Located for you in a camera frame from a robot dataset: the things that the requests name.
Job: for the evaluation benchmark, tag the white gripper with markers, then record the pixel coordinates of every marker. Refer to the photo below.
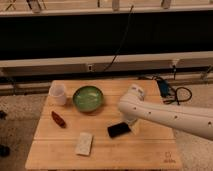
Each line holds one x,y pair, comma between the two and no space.
134,125

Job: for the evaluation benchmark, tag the black eraser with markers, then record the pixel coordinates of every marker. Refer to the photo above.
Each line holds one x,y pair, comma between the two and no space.
118,129

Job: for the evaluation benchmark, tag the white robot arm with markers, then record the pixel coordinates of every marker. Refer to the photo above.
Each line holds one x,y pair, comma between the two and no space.
193,120

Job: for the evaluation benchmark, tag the white sponge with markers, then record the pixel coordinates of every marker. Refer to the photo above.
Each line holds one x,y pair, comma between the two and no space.
84,144

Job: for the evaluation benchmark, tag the green bowl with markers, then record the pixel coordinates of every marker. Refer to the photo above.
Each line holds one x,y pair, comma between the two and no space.
88,98

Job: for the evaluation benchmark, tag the red chili pepper toy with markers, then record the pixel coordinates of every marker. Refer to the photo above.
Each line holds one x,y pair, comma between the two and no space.
58,120

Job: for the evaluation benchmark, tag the white cup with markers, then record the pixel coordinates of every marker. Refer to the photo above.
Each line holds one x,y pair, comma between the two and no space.
57,92

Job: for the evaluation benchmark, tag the blue device with cables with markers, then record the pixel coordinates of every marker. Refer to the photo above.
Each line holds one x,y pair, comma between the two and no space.
169,93

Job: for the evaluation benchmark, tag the white wall outlet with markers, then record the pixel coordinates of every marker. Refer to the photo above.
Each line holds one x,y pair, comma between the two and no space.
90,68

